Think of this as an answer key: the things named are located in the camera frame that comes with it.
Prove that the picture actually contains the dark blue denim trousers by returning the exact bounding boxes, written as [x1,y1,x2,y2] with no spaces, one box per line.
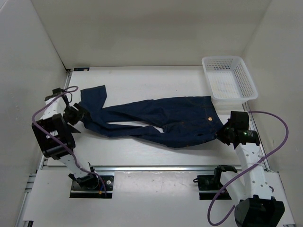
[79,86,223,148]

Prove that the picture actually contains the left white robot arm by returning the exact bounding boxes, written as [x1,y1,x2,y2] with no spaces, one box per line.
[32,86,102,190]

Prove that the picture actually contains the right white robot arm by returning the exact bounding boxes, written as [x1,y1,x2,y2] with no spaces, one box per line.
[207,111,289,227]

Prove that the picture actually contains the white plastic mesh basket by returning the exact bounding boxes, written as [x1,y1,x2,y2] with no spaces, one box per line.
[202,55,258,106]

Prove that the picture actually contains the black corner bracket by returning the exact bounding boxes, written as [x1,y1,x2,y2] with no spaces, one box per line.
[73,67,90,71]

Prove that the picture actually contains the aluminium left frame rail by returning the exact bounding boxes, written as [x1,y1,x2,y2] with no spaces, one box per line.
[15,69,72,227]

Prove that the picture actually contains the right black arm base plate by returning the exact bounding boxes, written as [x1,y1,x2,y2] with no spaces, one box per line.
[193,175,223,201]

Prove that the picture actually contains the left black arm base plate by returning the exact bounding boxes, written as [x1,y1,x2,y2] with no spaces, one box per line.
[68,174,114,199]

